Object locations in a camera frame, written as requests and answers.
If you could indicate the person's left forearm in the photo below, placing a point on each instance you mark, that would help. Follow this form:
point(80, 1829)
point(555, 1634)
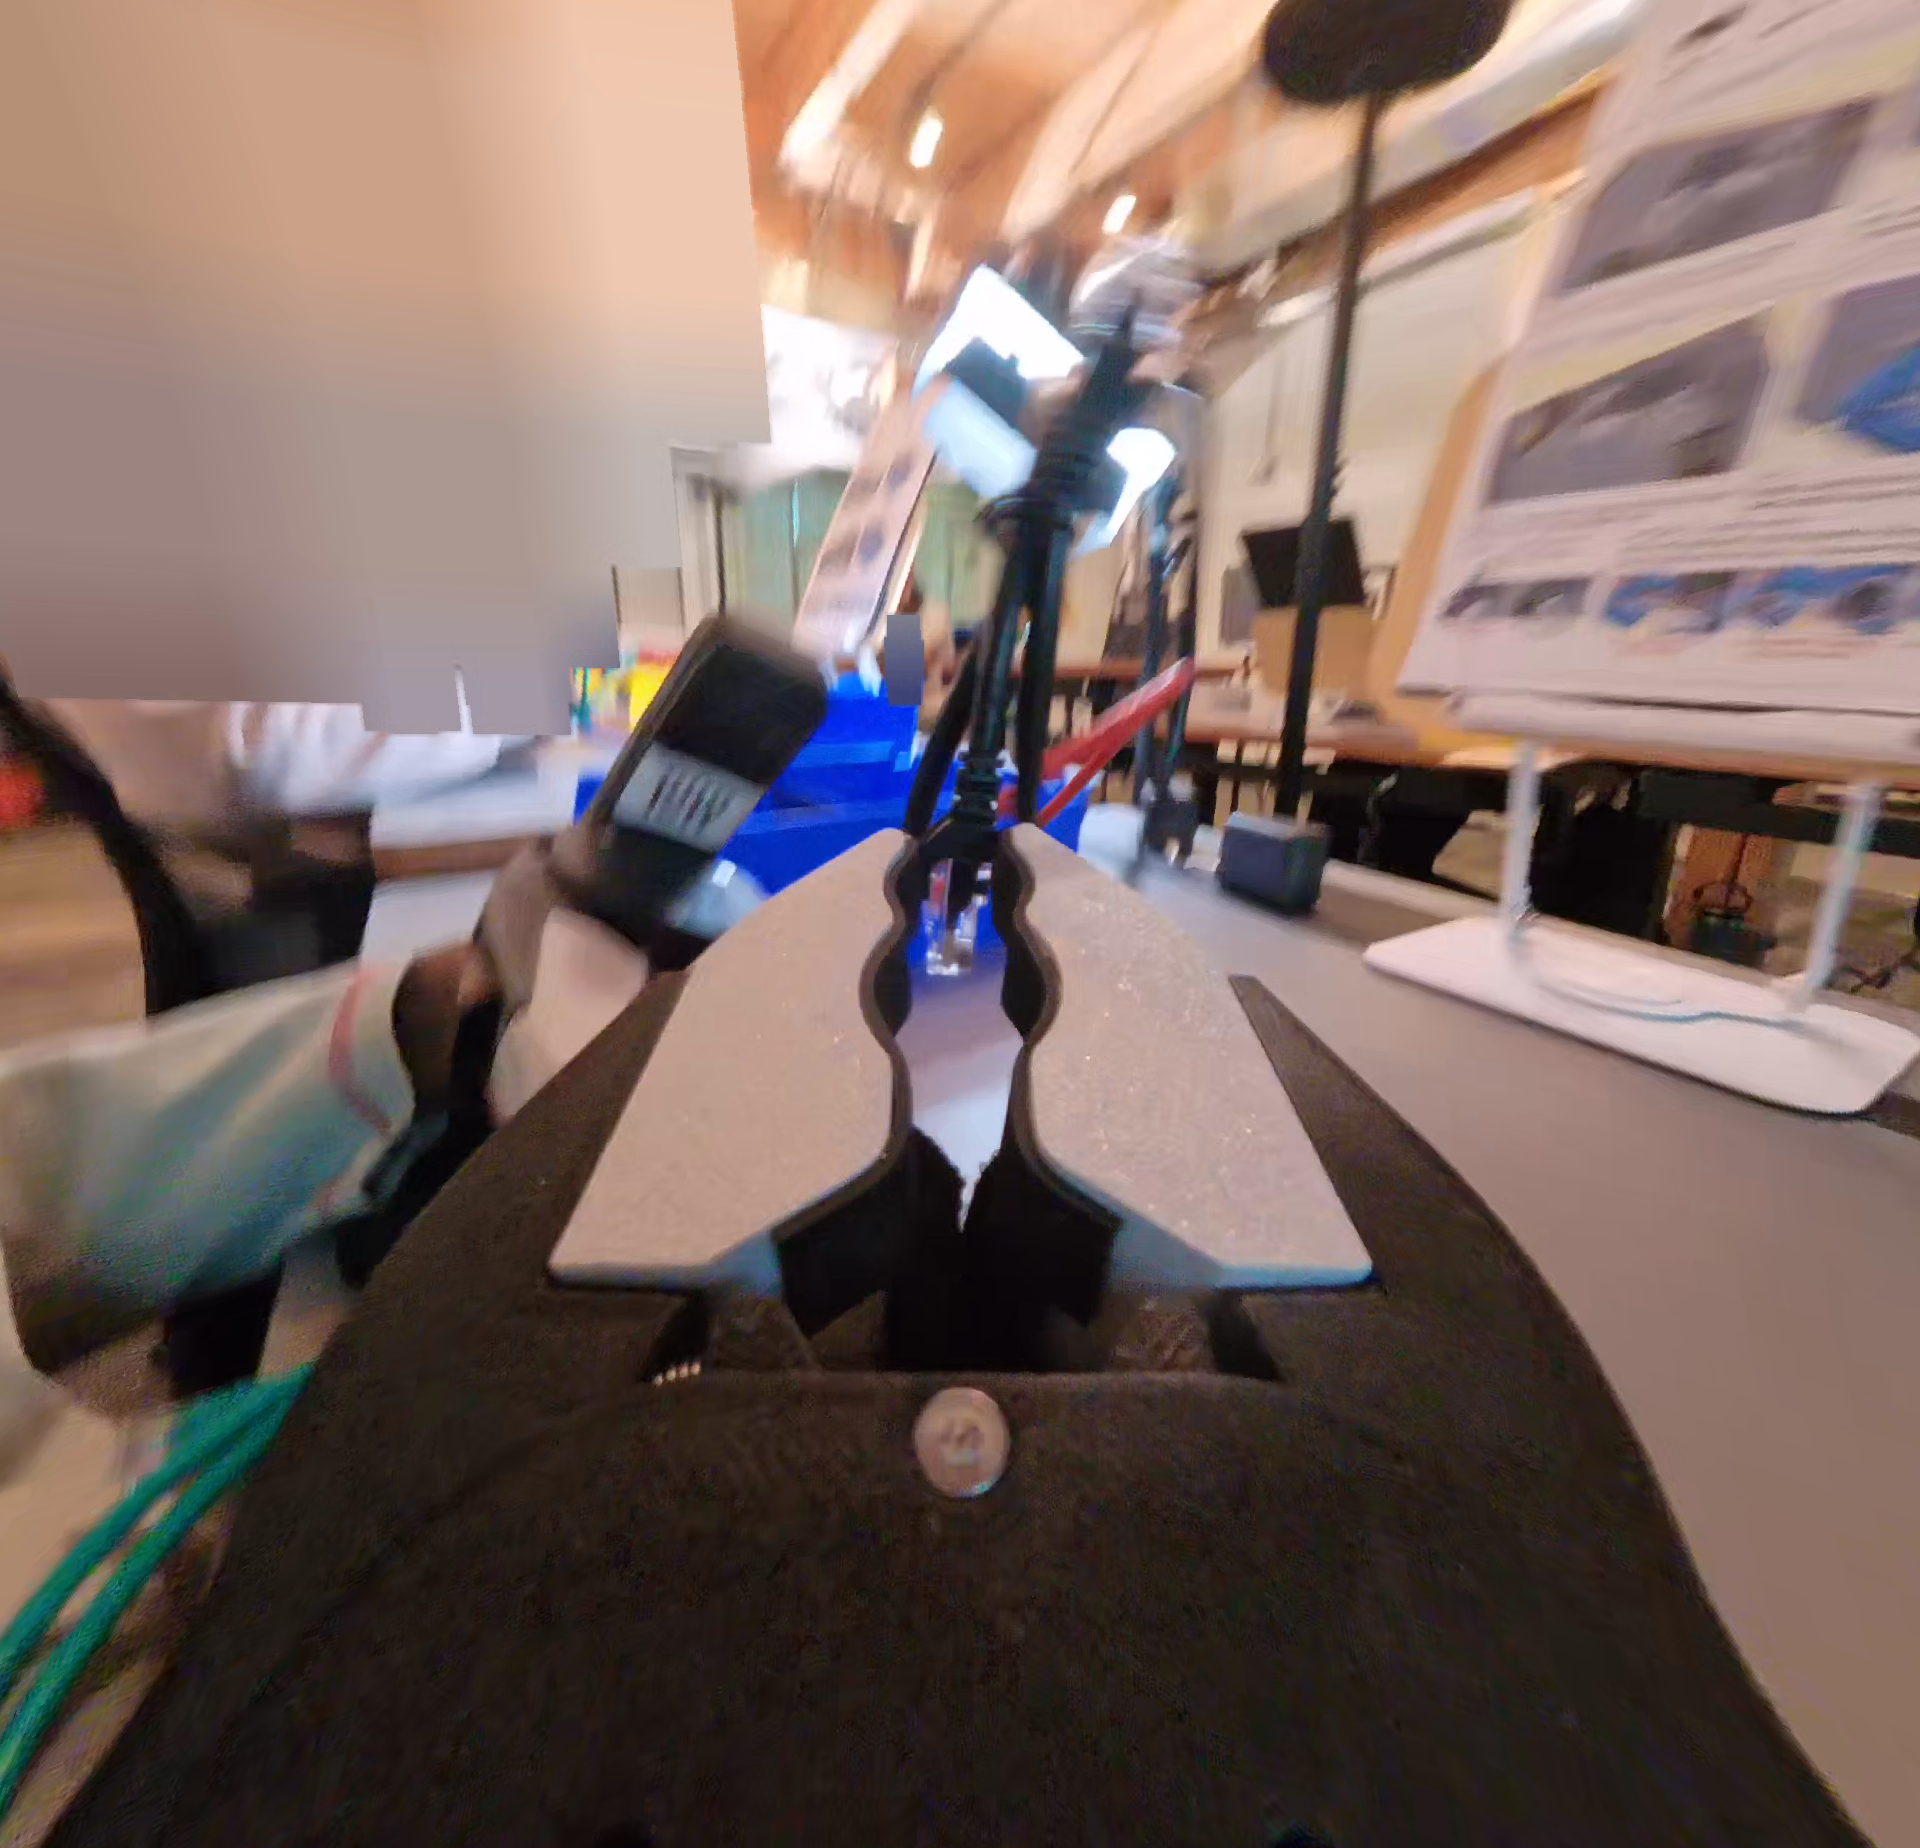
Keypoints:
point(180, 1129)

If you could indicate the red bar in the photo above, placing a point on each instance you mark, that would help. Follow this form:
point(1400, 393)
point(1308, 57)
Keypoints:
point(1118, 730)

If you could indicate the black monitor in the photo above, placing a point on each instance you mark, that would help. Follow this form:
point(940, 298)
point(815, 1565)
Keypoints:
point(1305, 560)

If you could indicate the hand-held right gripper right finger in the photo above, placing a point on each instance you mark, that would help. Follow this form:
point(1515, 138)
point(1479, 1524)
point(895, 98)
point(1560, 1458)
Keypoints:
point(1170, 1113)

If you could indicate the bright light panel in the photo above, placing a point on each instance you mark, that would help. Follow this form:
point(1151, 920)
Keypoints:
point(991, 393)

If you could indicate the cardboard box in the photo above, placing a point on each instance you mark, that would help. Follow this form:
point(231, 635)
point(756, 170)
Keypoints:
point(1313, 650)

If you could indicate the small dark box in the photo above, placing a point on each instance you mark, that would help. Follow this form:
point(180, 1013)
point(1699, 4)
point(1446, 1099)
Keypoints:
point(1273, 861)

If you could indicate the person's left hand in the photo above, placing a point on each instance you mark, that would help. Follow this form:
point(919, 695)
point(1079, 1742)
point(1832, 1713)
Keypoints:
point(443, 1030)

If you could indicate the blue plastic bin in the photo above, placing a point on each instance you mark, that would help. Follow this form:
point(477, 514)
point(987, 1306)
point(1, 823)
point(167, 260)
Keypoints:
point(840, 798)

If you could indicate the white poster stand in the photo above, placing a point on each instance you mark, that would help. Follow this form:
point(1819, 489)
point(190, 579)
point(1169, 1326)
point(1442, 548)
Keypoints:
point(1651, 1022)

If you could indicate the black round-top floor stand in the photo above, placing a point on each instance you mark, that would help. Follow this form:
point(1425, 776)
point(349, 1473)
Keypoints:
point(1334, 378)

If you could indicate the wooden desk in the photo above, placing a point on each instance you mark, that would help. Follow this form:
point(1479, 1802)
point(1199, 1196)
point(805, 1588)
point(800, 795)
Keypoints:
point(1350, 738)

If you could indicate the printed poster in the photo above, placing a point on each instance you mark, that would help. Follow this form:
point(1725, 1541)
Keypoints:
point(1695, 378)

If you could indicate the tan wooden poster board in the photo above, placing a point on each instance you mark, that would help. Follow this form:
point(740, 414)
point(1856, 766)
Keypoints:
point(1440, 558)

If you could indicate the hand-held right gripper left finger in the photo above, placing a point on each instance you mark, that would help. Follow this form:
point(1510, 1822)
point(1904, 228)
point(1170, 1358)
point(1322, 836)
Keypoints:
point(750, 1099)

